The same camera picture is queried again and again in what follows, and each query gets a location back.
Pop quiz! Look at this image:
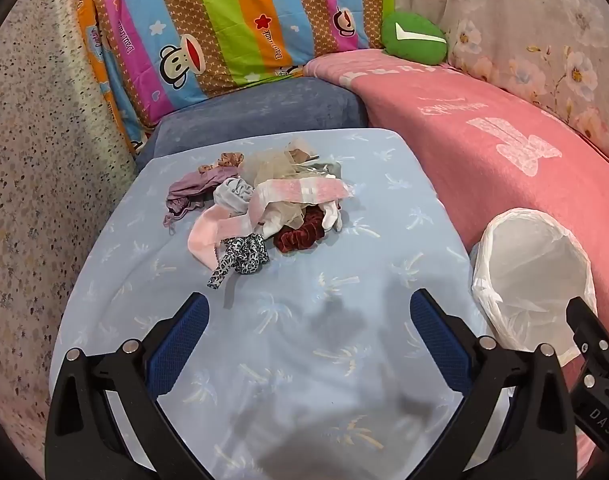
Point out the light blue palm print cloth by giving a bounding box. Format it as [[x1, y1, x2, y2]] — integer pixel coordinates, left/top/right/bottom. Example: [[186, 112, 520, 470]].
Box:
[[48, 127, 490, 480]]

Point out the blue-grey cushion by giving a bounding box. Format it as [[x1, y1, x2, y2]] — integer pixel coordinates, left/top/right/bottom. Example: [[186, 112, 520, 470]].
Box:
[[134, 76, 369, 173]]

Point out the striped monkey print pillow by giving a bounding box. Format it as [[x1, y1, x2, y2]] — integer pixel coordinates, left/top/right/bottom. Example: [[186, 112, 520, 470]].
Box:
[[67, 0, 410, 153]]

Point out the white cloth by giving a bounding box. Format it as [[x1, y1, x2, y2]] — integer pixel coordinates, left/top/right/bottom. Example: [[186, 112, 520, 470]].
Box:
[[257, 200, 343, 238]]

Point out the grey floral cloth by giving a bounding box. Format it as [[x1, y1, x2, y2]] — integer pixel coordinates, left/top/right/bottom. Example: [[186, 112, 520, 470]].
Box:
[[395, 0, 609, 161]]

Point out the purple drawstring pouch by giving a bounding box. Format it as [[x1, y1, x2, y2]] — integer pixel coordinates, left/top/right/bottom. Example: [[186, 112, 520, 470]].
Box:
[[164, 165, 232, 236]]

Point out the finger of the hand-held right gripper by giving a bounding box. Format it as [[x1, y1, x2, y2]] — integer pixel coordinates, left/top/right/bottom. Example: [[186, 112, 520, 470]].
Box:
[[566, 296, 609, 362]]

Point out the brown scrunchie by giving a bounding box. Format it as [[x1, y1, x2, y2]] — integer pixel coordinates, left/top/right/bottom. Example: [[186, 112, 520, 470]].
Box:
[[199, 152, 245, 171]]

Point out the pink white cloth band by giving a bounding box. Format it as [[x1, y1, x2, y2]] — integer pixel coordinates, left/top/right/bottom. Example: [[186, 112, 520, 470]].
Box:
[[187, 177, 355, 268]]

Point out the pink blanket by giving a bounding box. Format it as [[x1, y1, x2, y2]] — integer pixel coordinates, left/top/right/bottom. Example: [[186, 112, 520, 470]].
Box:
[[304, 50, 609, 463]]

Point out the bin with white bag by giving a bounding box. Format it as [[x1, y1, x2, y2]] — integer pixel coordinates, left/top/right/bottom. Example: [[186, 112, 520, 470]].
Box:
[[471, 207, 598, 368]]

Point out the mint drawstring pouch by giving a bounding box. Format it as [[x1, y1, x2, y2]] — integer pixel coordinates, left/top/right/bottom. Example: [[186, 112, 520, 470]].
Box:
[[299, 159, 343, 179]]

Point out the green cushion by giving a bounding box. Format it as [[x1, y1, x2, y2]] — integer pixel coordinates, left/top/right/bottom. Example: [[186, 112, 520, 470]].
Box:
[[381, 10, 449, 66]]

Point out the beige sheer stocking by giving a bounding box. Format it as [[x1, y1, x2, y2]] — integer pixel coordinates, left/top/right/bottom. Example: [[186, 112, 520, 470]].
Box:
[[244, 137, 320, 226]]

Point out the light grey scrunchie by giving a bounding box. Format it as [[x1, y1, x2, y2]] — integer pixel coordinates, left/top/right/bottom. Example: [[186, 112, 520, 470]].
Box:
[[213, 177, 255, 218]]

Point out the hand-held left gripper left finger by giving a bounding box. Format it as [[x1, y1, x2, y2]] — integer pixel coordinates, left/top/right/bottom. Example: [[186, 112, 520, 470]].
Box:
[[44, 292, 220, 480]]

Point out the dark red velvet scrunchie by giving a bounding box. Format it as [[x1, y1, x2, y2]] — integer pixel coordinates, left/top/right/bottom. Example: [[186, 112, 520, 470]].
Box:
[[273, 208, 326, 253]]

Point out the leopard print scrunchie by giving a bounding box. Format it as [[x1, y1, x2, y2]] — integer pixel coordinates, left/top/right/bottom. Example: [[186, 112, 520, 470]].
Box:
[[207, 234, 270, 291]]

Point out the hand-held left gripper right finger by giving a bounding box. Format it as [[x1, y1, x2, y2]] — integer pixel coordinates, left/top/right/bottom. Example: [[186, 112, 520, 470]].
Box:
[[409, 288, 578, 480]]

